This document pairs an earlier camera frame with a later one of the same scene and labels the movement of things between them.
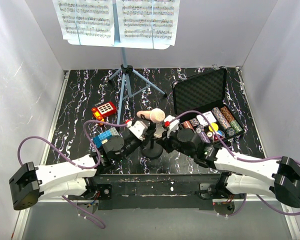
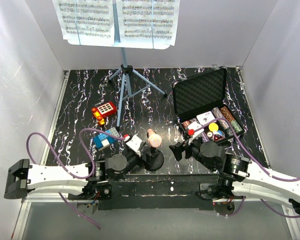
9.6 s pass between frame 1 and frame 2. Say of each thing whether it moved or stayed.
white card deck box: stayed
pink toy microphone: moved
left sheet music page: stayed
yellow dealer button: stayed
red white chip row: stayed
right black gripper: moved
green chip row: stayed
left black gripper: moved
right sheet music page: stayed
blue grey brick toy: stayed
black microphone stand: moved
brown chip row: stayed
